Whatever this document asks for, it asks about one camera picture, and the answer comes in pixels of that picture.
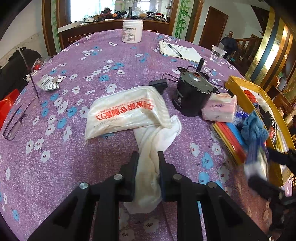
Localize blue printed tissue pack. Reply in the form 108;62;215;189
244;139;269;181

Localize red shopping bag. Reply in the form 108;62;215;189
0;89;20;128

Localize blue plastic bag bundle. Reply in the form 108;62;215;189
233;111;249;128

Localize person in dark jacket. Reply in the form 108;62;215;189
220;31;238;59

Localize black electric motor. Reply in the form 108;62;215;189
171;58;220;117

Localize red plastic bag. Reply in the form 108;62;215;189
243;89;259;108

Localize white bag red text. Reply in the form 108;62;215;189
84;85;171;141

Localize black power adapter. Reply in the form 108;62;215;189
149;78;168;95

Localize black package white text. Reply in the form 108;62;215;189
263;111;278;146

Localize black bag on chair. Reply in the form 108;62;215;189
0;47;41;100

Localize purple floral tablecloth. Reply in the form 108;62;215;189
1;30;272;240

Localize white plastic jar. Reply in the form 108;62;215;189
122;20;144;43

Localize pink tissue pack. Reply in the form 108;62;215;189
202;93;237;123

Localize silver pill blister pack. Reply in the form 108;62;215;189
37;75;66;91

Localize blue knitted gloves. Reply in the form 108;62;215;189
240;110;269;146

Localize white cloth towel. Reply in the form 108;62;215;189
124;115;182;214

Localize clear plastic cup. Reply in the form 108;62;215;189
210;45;226;63

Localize black pen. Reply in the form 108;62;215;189
168;43;182;57

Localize purple frame eyeglasses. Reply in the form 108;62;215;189
3;48;40;141

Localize brown wooden door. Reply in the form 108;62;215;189
199;6;228;50

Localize white paper notebook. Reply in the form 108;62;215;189
159;41;201;63

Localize yellow rimmed cardboard box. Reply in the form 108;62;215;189
224;75;296;188

